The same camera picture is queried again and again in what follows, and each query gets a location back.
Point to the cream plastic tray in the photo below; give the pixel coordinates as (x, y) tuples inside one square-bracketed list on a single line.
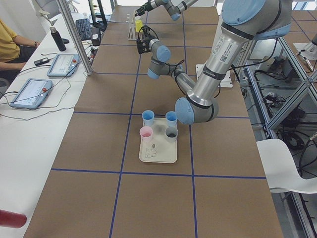
[(158, 150)]

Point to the far teach pendant tablet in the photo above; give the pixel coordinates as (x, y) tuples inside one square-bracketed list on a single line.
[(63, 65)]

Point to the white wire cup rack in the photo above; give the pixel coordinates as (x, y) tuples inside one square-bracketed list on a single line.
[(131, 20)]

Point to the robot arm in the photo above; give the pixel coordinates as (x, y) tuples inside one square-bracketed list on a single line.
[(173, 11), (242, 21)]

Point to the person in yellow shirt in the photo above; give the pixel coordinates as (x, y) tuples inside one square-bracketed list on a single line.
[(15, 51)]

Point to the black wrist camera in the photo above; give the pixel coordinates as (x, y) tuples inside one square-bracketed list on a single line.
[(146, 31)]

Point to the near teach pendant tablet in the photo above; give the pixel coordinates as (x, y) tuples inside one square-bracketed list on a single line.
[(32, 94)]

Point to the black keyboard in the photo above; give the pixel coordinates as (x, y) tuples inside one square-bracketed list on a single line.
[(84, 28)]

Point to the red cylinder bottle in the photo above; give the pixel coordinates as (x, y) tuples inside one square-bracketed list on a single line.
[(11, 219)]

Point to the white chair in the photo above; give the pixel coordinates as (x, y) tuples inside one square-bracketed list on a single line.
[(280, 169)]

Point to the yellow plastic cup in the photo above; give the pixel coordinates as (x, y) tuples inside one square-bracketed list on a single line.
[(138, 25)]

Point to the grey plastic cup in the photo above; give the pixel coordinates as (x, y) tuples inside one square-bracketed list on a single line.
[(171, 134)]

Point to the blue plastic cup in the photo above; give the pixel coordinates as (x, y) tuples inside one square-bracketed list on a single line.
[(148, 117), (171, 119)]

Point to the aluminium frame post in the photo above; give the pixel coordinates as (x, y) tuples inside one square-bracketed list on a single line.
[(70, 24)]

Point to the black water bottle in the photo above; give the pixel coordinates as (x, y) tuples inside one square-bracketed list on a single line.
[(57, 39)]

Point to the pink plastic cup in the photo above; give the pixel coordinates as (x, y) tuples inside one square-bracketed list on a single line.
[(146, 133)]

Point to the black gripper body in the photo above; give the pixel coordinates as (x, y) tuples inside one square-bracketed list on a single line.
[(144, 8), (141, 46)]

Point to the teach pendant tablet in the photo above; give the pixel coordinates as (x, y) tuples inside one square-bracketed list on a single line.
[(32, 94), (63, 65)]

